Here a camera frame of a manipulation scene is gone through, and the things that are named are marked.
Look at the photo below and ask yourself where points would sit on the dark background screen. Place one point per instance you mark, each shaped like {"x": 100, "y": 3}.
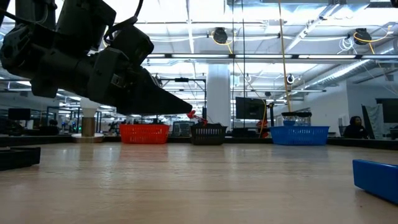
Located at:
{"x": 183, "y": 128}

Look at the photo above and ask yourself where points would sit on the wooden lamp stand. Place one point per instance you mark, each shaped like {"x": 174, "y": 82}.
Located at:
{"x": 88, "y": 127}

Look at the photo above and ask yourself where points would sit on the person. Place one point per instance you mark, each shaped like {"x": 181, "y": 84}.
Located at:
{"x": 354, "y": 129}

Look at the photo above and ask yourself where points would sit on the white light bulb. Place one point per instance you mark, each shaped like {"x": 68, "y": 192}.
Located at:
{"x": 89, "y": 110}

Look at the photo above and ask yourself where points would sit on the red background equipment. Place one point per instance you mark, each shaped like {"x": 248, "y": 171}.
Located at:
{"x": 261, "y": 129}

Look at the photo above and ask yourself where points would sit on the large black wall screen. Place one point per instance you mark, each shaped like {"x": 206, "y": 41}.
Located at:
{"x": 390, "y": 110}

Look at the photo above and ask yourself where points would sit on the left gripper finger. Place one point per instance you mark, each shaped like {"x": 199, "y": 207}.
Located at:
{"x": 149, "y": 96}
{"x": 155, "y": 113}

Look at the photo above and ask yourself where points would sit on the blue digital timer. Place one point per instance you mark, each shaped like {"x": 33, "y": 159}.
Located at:
{"x": 376, "y": 180}

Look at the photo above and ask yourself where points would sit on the black metal rig frame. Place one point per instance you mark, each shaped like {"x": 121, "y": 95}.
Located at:
{"x": 181, "y": 80}

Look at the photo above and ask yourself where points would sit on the yellow sand black hourglass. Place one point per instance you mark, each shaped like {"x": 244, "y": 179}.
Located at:
{"x": 304, "y": 114}

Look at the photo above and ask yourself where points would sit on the red desk lamp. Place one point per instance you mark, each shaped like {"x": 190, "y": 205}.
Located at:
{"x": 199, "y": 118}

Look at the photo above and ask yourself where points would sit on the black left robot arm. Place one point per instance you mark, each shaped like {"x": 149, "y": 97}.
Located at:
{"x": 81, "y": 25}

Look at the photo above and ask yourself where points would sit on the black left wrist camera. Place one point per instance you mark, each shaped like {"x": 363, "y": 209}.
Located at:
{"x": 130, "y": 43}

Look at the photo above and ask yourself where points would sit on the blue plastic basket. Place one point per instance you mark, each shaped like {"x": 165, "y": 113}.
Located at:
{"x": 298, "y": 135}

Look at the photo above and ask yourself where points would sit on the red plastic basket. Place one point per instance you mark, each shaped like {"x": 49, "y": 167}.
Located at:
{"x": 144, "y": 133}

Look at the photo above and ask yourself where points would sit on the black aluminium table frame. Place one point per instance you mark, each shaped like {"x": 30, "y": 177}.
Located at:
{"x": 245, "y": 140}

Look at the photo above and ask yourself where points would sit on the white building column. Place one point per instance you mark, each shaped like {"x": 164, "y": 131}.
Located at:
{"x": 217, "y": 84}

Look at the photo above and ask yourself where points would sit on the black plastic basket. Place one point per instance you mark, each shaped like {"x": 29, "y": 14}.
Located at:
{"x": 208, "y": 133}

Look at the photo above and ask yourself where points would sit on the black computer monitor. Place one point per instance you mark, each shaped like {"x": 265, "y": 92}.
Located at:
{"x": 19, "y": 114}
{"x": 252, "y": 109}

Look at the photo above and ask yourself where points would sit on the long ceiling light strip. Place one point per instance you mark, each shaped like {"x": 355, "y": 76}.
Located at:
{"x": 217, "y": 56}

